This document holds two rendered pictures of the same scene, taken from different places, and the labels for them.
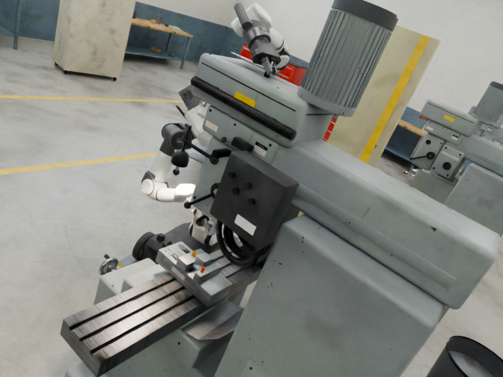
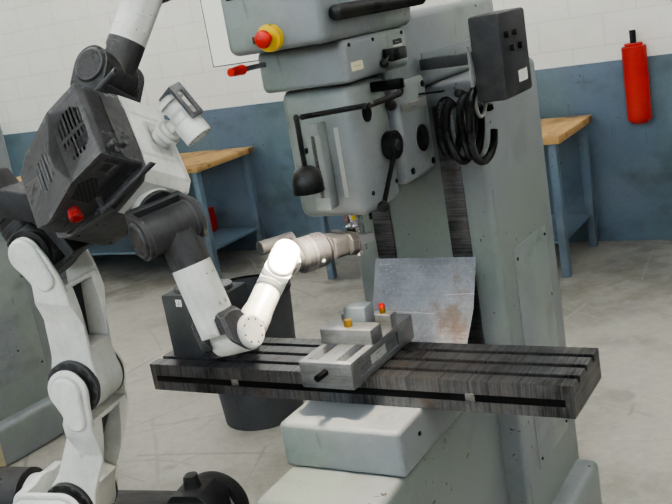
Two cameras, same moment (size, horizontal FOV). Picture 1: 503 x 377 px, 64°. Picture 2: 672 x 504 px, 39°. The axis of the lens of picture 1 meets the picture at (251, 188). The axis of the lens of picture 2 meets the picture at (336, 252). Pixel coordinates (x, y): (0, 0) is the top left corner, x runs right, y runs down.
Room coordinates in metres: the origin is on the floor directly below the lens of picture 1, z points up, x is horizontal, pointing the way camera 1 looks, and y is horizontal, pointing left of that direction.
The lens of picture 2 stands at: (1.38, 2.43, 1.79)
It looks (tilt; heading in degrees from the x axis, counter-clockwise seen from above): 14 degrees down; 274
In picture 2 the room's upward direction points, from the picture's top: 10 degrees counter-clockwise
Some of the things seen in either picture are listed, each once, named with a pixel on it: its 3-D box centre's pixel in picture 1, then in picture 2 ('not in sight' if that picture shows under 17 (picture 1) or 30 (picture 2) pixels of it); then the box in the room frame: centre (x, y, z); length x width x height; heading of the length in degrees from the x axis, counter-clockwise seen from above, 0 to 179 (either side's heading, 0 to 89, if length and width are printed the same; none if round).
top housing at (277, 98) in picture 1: (262, 99); (321, 5); (1.46, 0.08, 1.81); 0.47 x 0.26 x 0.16; 62
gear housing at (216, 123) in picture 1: (255, 135); (335, 59); (1.45, 0.06, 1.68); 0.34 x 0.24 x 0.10; 62
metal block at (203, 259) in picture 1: (203, 262); (359, 315); (1.50, 0.08, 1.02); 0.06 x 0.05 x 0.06; 152
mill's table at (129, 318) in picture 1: (198, 285); (356, 370); (1.53, 0.07, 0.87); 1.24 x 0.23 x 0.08; 152
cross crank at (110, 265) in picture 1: (112, 270); not in sight; (1.71, 0.54, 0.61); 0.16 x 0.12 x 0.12; 62
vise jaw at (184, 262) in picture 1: (192, 259); (351, 332); (1.52, 0.13, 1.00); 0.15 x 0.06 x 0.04; 152
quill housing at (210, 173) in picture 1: (230, 178); (342, 146); (1.47, 0.09, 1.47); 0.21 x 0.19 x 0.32; 152
